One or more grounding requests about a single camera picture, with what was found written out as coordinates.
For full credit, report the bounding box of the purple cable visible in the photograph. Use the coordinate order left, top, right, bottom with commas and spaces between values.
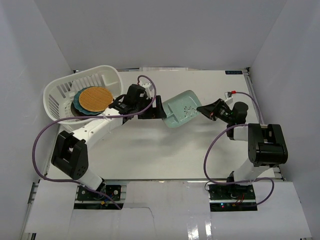
203, 91, 275, 206
32, 74, 157, 210

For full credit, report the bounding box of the white plastic dish bin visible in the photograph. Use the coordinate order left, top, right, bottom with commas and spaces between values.
43, 65, 124, 132

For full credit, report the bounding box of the light green rectangular plate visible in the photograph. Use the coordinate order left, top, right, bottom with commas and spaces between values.
162, 90, 202, 128

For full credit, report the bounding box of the orange woven round plate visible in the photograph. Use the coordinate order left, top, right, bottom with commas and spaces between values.
78, 86, 114, 113

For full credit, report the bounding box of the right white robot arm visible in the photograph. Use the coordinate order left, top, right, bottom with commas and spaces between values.
197, 99, 289, 200

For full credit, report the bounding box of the aluminium frame rail right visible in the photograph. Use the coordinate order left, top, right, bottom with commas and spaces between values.
235, 67, 279, 183

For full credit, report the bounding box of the blue label sticker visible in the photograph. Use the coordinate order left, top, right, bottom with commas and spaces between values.
225, 70, 243, 75

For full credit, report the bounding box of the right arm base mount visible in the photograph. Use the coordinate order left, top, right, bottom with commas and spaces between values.
204, 182, 258, 212

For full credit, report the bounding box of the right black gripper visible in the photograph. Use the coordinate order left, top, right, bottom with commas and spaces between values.
197, 98, 235, 125

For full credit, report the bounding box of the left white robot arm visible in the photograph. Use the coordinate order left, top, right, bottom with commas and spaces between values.
51, 84, 166, 200

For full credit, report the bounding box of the teal scalloped round plate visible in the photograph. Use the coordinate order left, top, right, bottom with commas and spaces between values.
70, 87, 102, 117

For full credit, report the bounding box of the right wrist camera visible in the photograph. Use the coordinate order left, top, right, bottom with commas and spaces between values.
224, 90, 237, 105

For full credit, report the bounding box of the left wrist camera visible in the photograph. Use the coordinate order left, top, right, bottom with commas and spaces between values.
138, 81, 154, 98

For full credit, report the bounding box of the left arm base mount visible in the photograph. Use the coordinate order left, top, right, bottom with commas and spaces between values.
73, 184, 125, 210

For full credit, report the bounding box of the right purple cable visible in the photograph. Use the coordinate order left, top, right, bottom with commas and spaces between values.
203, 91, 275, 206

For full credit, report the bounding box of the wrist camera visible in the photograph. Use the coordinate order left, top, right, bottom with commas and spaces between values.
224, 90, 237, 105
138, 81, 154, 98

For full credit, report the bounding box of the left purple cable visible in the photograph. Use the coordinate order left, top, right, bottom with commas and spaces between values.
32, 74, 157, 210

